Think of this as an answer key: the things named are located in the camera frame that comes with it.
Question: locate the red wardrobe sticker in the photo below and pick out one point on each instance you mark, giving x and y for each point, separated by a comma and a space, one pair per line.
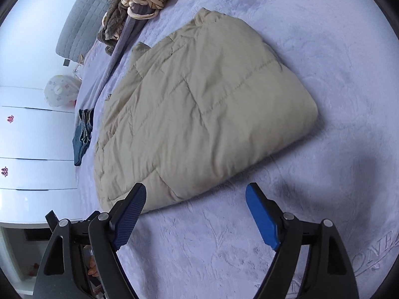
4, 172
11, 119

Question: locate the white wardrobe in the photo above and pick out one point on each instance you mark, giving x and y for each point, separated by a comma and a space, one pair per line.
31, 137

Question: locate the beige puffer jacket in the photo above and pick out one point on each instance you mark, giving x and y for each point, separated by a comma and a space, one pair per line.
202, 109

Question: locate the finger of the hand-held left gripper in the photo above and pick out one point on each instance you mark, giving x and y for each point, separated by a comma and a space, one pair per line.
51, 219
90, 217

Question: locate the lavender plush blanket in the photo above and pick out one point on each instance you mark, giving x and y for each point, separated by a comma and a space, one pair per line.
311, 68

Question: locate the grey quilted headboard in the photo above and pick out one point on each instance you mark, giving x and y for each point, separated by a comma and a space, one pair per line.
81, 31

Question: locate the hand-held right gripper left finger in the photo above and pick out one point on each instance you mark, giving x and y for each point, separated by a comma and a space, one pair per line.
129, 215

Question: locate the grey purple garment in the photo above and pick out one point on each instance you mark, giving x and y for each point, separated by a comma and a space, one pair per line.
140, 14

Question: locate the person's left hand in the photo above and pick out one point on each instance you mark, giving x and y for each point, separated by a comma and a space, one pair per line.
93, 268

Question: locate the folded blue jeans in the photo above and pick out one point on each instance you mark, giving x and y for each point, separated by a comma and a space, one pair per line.
81, 137

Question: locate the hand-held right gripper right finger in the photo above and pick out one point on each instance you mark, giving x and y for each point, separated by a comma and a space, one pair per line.
261, 215

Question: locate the fan with white cover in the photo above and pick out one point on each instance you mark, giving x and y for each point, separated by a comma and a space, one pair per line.
60, 90

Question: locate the brown fleece garment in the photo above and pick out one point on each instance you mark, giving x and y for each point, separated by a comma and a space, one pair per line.
113, 21

